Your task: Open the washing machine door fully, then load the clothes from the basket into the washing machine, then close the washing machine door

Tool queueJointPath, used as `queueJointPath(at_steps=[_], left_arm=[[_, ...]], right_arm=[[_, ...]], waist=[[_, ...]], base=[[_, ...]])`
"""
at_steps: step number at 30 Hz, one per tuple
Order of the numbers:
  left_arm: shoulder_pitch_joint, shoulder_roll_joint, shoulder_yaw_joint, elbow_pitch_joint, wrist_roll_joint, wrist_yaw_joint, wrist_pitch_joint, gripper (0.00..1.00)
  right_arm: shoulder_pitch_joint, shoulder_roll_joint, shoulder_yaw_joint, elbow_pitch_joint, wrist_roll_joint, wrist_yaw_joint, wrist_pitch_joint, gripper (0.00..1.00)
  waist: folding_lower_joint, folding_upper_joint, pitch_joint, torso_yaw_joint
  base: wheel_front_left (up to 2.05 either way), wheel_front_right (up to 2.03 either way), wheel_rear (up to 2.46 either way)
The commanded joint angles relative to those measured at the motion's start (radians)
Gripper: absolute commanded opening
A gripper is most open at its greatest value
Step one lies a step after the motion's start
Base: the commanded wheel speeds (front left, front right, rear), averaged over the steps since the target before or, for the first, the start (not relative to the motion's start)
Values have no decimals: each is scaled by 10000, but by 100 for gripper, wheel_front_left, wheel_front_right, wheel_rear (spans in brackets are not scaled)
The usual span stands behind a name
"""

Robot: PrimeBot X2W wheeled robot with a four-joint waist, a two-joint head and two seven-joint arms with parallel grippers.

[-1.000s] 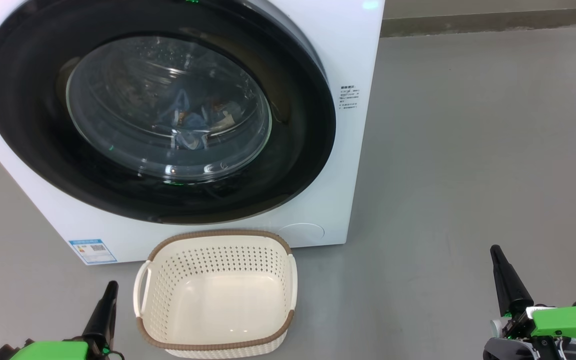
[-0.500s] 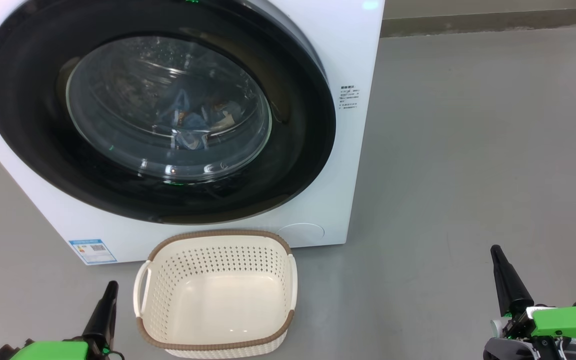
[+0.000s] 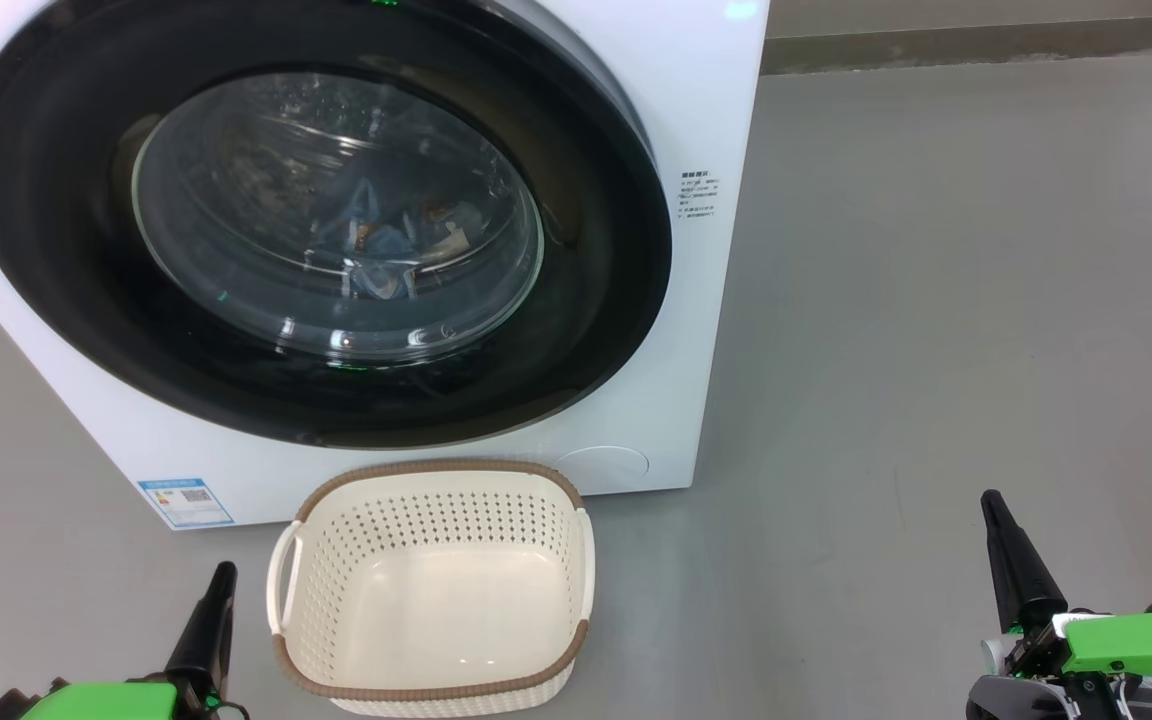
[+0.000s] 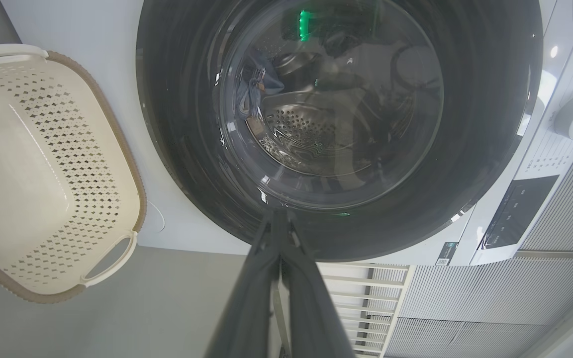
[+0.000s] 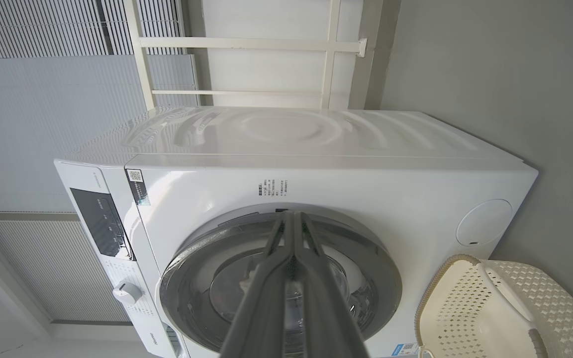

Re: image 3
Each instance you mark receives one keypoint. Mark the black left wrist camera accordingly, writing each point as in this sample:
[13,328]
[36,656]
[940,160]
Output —
[1,708]

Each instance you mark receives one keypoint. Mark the small blue cartoon garment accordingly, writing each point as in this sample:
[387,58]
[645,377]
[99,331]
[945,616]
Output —
[376,250]

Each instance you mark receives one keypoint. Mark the white front-load washing machine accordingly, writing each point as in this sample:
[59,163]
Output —
[716,350]

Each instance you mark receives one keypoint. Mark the round white drain filter cover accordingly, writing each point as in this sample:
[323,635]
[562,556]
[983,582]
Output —
[601,467]

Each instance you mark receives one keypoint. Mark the blue energy label sticker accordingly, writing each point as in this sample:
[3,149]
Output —
[186,503]

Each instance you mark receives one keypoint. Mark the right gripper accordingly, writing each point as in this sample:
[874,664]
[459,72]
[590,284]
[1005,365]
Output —
[1021,655]

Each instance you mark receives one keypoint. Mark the cream laundry basket brown rim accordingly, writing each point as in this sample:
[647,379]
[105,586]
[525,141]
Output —
[436,610]

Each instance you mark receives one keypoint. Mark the black washer door glass bowl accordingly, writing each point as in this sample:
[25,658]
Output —
[616,250]

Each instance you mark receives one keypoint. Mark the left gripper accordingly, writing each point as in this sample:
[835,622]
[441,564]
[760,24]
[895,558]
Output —
[211,711]

